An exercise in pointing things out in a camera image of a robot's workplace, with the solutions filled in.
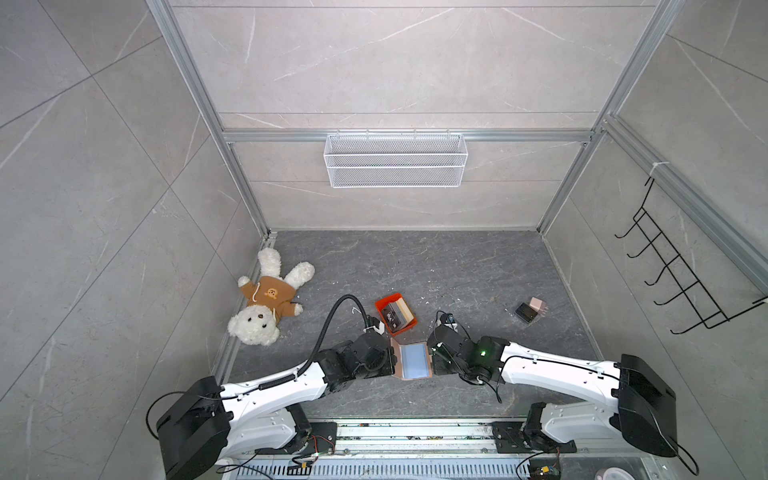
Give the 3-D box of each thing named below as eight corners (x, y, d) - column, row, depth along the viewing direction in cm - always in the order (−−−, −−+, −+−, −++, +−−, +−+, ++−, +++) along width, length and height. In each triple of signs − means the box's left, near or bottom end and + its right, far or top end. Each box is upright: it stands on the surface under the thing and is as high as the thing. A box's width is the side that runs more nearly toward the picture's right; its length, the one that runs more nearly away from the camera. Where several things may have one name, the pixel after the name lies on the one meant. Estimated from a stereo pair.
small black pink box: (526, 325, 96) (529, 320, 94) (513, 309, 100) (516, 305, 98) (548, 314, 99) (552, 310, 96) (535, 299, 102) (538, 295, 100)
